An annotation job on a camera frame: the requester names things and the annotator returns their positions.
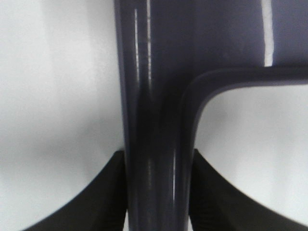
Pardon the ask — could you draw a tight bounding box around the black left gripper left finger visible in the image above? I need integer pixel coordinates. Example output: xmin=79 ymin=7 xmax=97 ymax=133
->
xmin=28 ymin=151 xmax=127 ymax=231

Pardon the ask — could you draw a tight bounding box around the purple plastic dustpan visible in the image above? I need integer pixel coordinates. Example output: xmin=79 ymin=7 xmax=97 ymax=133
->
xmin=115 ymin=0 xmax=308 ymax=231

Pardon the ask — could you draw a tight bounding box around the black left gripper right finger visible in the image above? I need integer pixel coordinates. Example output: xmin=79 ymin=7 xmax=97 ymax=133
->
xmin=189 ymin=150 xmax=308 ymax=231

